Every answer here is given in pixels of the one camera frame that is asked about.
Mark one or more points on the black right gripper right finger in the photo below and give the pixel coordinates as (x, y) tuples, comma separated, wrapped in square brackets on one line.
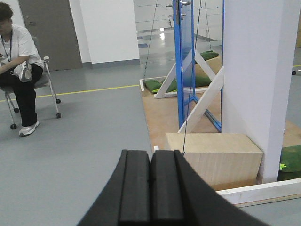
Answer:
[(180, 197)]

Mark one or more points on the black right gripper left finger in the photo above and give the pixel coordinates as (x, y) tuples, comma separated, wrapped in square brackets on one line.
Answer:
[(125, 200)]

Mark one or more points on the silver lever door handle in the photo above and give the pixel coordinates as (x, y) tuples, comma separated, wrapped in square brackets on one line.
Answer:
[(182, 3)]

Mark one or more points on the grey-brown door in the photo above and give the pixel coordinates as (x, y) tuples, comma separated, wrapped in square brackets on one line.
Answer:
[(52, 23)]

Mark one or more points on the light wooden box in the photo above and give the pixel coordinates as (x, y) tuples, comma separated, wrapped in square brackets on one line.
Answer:
[(222, 160)]

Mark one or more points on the white front edge beam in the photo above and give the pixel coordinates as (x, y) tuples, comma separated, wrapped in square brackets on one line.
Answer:
[(263, 193)]

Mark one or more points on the plywood base platform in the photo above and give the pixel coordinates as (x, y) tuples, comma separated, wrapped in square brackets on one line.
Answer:
[(161, 116)]

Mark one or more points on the green sandbag left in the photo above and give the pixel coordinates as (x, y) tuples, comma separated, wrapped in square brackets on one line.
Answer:
[(152, 85)]

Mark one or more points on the green sandbag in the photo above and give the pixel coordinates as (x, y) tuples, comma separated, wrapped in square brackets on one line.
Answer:
[(207, 55), (152, 85), (199, 82), (290, 163)]

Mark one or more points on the yellow floor tape line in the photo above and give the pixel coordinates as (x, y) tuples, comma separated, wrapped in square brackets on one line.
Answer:
[(92, 90)]

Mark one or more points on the green sandbag near right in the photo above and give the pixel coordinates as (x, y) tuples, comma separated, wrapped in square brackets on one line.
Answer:
[(290, 163)]

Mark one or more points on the white diagonal brace near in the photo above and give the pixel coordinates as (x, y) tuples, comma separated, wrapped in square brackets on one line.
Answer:
[(213, 89)]

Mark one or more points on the white wooden edge beam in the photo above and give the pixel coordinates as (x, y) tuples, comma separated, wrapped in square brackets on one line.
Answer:
[(141, 85)]

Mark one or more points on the green sandbag far back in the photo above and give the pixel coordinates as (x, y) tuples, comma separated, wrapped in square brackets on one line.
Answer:
[(207, 55)]

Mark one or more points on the seated person in white shirt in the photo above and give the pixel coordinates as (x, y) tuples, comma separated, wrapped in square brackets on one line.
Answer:
[(20, 67)]

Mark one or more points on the white wall panel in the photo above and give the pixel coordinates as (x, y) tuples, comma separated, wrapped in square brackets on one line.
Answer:
[(259, 38)]

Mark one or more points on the blue door frame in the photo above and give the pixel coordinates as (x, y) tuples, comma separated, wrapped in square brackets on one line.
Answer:
[(197, 60)]

